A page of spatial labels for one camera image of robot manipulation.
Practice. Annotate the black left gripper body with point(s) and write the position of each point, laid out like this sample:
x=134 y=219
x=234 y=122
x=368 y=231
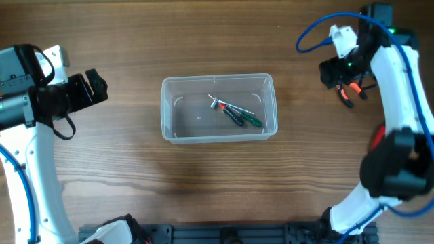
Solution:
x=72 y=95

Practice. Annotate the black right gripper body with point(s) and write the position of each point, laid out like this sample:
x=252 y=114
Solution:
x=344 y=69

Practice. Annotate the orange black pliers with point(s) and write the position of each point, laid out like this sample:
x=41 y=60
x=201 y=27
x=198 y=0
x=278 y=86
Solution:
x=346 y=93

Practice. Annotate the red handled cutters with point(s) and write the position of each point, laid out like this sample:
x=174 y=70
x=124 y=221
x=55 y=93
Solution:
x=377 y=136

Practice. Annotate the clear plastic container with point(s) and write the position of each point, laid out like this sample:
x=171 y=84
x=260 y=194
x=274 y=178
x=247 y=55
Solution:
x=218 y=108

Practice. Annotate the green handled screwdriver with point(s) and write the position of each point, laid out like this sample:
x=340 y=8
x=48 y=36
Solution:
x=252 y=120

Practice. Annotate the black orange screwdriver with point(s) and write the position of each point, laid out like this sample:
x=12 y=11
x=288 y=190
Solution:
x=230 y=113

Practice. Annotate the small silver wrench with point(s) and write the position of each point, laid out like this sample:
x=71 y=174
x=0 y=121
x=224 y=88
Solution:
x=218 y=101

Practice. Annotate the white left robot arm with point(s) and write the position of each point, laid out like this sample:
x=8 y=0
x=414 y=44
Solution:
x=35 y=92

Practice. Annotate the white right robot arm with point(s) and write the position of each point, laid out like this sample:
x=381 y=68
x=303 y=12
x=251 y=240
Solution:
x=399 y=163

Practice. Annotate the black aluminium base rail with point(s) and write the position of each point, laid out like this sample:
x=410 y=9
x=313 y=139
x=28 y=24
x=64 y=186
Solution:
x=288 y=233

